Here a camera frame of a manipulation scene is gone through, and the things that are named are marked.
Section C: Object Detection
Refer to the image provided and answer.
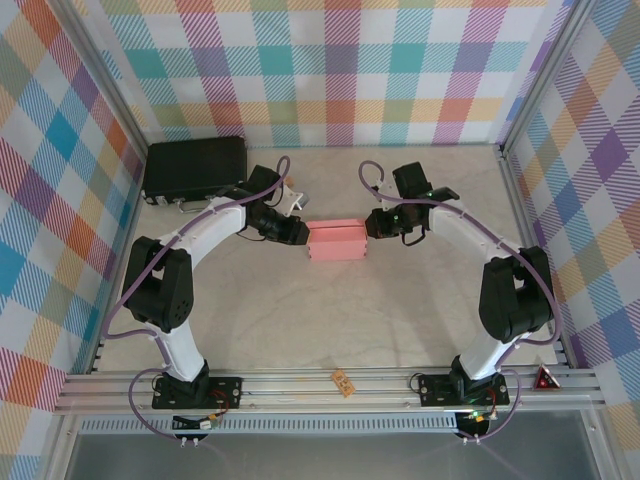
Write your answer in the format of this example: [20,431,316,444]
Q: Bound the pink paper box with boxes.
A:
[305,217,370,263]

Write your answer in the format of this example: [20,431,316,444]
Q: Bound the orange paper tag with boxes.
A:
[330,369,353,400]

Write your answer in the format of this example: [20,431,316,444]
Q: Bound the red triangular warning button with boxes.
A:
[532,365,562,392]

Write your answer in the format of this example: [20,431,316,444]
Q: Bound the grey metal panel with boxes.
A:
[44,410,616,480]

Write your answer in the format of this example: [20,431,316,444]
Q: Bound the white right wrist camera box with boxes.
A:
[373,184,397,212]

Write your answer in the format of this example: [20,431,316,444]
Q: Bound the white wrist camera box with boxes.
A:
[373,184,397,212]
[279,183,312,217]

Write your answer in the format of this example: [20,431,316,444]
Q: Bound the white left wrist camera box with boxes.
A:
[279,183,312,217]

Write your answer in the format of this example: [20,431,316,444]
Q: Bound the black briefcase with metal handle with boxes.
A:
[140,135,250,214]

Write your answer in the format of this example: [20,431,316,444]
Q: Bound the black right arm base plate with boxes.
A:
[417,370,512,408]

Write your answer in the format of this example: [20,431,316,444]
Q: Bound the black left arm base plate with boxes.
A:
[151,374,245,412]

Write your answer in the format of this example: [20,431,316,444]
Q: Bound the aluminium frame rail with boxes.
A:
[53,367,609,416]

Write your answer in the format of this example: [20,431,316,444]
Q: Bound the aluminium frame post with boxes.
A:
[52,0,151,374]
[497,0,594,369]

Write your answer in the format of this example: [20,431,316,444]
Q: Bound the slotted grey cable duct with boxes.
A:
[79,417,459,435]

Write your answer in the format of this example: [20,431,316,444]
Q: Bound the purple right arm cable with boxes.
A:
[358,159,561,444]

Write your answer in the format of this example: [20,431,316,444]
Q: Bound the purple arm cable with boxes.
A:
[358,159,561,444]
[103,155,292,444]

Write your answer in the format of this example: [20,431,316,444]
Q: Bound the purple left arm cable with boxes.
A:
[103,155,292,444]

